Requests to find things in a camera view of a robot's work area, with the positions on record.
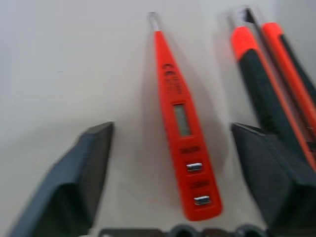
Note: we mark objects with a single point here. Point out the orange and black pliers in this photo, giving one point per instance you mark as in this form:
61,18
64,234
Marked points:
261,93

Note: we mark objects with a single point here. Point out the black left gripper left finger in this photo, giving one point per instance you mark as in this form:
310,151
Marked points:
64,187

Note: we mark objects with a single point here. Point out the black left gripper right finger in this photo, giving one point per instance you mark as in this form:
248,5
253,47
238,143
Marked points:
279,177

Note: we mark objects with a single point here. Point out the orange voltage tester pen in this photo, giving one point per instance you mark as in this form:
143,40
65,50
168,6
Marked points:
177,123

